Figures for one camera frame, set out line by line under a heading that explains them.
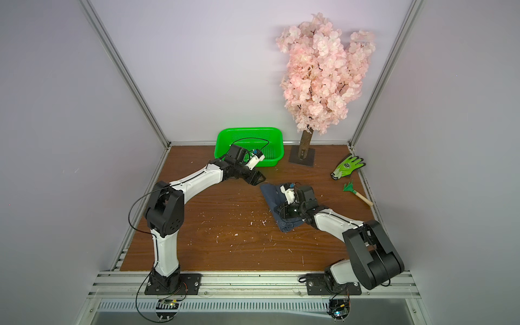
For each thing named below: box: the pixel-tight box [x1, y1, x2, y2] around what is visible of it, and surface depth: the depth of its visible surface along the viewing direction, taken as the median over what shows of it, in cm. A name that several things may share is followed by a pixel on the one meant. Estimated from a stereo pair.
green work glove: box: [330, 153, 366, 181], surface depth 109 cm
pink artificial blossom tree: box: [276, 12, 376, 167], surface depth 72 cm
